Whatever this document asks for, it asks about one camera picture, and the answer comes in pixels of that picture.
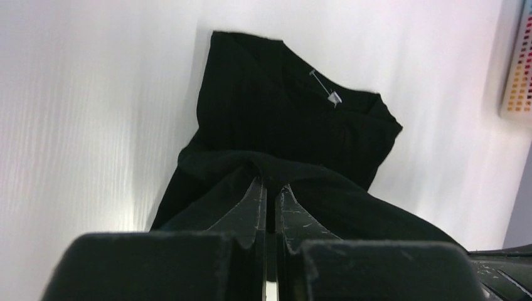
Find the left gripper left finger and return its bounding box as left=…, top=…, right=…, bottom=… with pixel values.
left=207, top=177, right=267, bottom=250

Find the white plastic laundry basket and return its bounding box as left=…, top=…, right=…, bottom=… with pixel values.
left=499, top=0, right=531, bottom=127

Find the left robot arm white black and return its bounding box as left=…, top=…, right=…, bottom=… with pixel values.
left=201, top=176, right=531, bottom=300

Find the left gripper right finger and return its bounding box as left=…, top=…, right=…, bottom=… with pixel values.
left=275, top=185, right=341, bottom=254

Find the white garment tag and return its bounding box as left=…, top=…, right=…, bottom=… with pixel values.
left=309, top=69, right=343, bottom=107

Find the yellow t shirt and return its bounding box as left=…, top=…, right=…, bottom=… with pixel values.
left=506, top=68, right=531, bottom=113

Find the black t shirt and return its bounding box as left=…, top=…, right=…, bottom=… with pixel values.
left=149, top=30, right=464, bottom=250

